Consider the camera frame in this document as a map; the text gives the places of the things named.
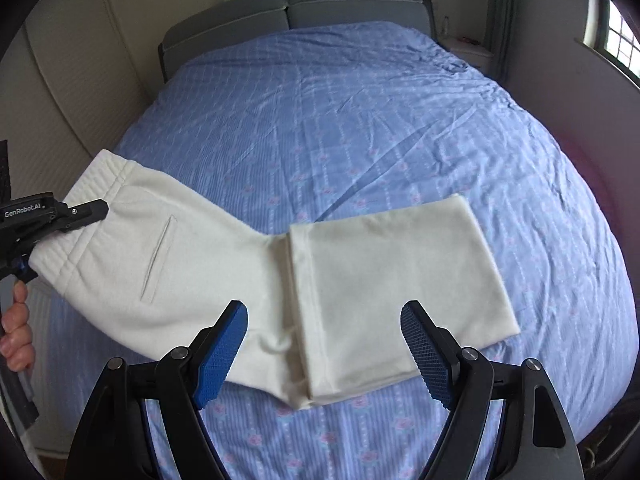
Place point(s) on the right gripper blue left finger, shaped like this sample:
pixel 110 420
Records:
pixel 113 438

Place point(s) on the person's left hand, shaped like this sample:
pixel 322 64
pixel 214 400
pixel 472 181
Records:
pixel 16 343

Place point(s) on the cream wardrobe doors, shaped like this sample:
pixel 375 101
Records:
pixel 73 79

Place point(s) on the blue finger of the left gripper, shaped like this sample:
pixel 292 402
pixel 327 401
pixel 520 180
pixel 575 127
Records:
pixel 77 217

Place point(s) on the green curtain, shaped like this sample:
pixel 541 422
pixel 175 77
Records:
pixel 501 15

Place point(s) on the cream white pants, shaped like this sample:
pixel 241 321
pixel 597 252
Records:
pixel 323 299

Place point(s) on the white nightstand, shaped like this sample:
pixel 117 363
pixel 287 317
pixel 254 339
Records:
pixel 471 52

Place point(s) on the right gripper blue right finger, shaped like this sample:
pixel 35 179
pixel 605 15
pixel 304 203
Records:
pixel 534 439

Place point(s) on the blue floral bed sheet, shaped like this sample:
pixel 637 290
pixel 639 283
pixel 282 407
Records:
pixel 327 123

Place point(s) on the window with grille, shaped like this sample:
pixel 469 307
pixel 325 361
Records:
pixel 609 34

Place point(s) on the grey padded headboard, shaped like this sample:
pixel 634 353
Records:
pixel 237 21

